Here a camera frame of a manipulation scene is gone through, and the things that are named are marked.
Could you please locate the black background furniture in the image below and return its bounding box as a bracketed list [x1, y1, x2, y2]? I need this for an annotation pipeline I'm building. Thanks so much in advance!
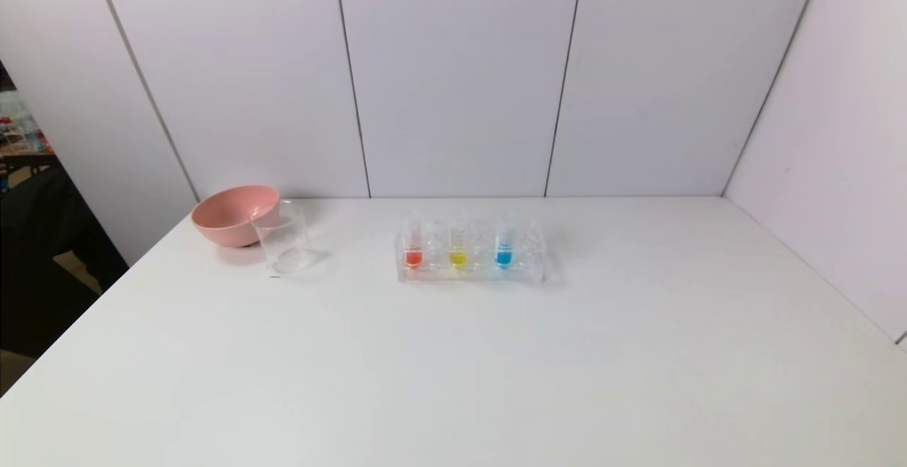
[0, 166, 129, 359]

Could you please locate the red pigment test tube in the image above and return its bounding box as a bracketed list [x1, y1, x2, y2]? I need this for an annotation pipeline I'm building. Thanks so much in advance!
[404, 216, 424, 271]

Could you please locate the yellow pigment test tube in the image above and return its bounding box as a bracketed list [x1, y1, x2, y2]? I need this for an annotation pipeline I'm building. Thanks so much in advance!
[449, 215, 469, 271]

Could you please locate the pink plastic bowl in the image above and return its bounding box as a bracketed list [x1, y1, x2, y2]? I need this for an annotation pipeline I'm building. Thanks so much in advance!
[191, 185, 281, 248]

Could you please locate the cluttered background table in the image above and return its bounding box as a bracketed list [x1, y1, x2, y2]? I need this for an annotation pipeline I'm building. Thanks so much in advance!
[0, 90, 55, 170]

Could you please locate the clear acrylic test tube rack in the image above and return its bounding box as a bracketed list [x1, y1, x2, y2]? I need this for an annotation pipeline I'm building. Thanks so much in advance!
[395, 218, 547, 285]

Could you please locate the blue pigment test tube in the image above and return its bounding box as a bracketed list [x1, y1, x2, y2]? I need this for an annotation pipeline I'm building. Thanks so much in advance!
[495, 213, 517, 271]

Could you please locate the clear glass beaker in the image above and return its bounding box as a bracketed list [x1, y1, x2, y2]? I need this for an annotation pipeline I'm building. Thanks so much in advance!
[250, 200, 315, 275]

